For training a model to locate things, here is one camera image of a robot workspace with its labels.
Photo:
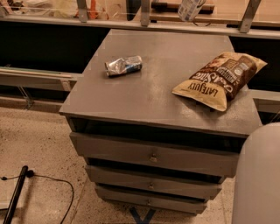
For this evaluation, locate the clear plastic water bottle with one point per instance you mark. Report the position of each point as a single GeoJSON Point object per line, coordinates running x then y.
{"type": "Point", "coordinates": [189, 9]}

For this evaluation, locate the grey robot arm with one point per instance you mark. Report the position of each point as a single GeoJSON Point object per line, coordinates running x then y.
{"type": "Point", "coordinates": [257, 181]}

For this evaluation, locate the grey drawer cabinet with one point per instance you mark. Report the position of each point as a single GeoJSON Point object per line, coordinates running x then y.
{"type": "Point", "coordinates": [141, 106]}

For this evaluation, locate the crushed silver blue can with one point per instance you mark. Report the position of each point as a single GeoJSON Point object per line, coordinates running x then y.
{"type": "Point", "coordinates": [123, 65]}

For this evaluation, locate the top grey drawer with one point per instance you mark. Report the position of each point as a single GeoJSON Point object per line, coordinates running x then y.
{"type": "Point", "coordinates": [185, 159]}

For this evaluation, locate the grey drawer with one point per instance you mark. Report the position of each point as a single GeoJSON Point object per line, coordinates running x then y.
{"type": "Point", "coordinates": [151, 200]}
{"type": "Point", "coordinates": [152, 182]}
{"type": "Point", "coordinates": [185, 159]}

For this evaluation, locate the bottom grey drawer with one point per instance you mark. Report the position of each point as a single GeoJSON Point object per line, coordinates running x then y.
{"type": "Point", "coordinates": [151, 200]}

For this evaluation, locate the brown yellow chip bag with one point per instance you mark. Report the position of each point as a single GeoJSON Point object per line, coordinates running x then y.
{"type": "Point", "coordinates": [220, 80]}

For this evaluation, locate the middle grey drawer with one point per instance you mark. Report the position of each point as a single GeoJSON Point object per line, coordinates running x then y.
{"type": "Point", "coordinates": [152, 182]}

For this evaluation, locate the blue tape floor marker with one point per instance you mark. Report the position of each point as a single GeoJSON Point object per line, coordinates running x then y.
{"type": "Point", "coordinates": [142, 220]}

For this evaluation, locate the black pole on floor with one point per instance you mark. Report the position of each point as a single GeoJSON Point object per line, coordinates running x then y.
{"type": "Point", "coordinates": [15, 196]}

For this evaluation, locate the grey metal railing frame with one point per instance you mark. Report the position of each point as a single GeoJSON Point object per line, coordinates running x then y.
{"type": "Point", "coordinates": [237, 18]}

